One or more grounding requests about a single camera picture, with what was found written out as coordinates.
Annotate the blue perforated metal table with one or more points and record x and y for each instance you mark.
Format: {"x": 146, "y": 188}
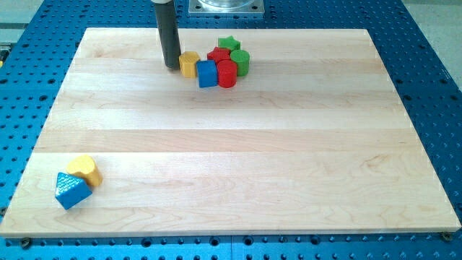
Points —
{"x": 418, "y": 41}

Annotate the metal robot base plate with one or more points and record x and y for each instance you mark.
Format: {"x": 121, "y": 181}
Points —
{"x": 226, "y": 6}

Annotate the red star block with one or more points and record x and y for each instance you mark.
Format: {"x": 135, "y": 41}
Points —
{"x": 219, "y": 54}

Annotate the green cylinder block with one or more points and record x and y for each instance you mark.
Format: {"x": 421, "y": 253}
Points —
{"x": 242, "y": 59}

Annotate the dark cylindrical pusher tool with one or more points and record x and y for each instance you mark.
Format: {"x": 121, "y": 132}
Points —
{"x": 168, "y": 31}

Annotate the blue cube block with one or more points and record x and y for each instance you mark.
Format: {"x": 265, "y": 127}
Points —
{"x": 206, "y": 73}

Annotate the red cylinder block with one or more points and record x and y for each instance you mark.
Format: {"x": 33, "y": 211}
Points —
{"x": 227, "y": 73}

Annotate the blue triangle block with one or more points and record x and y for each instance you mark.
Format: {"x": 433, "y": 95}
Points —
{"x": 70, "y": 190}

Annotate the green star block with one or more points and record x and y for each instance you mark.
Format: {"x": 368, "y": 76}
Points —
{"x": 229, "y": 43}

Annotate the light wooden board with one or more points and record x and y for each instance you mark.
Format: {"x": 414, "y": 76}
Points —
{"x": 315, "y": 139}

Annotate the yellow heart block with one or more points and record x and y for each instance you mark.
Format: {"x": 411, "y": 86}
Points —
{"x": 85, "y": 167}

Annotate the yellow hexagon block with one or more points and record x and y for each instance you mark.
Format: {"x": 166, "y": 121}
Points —
{"x": 188, "y": 61}

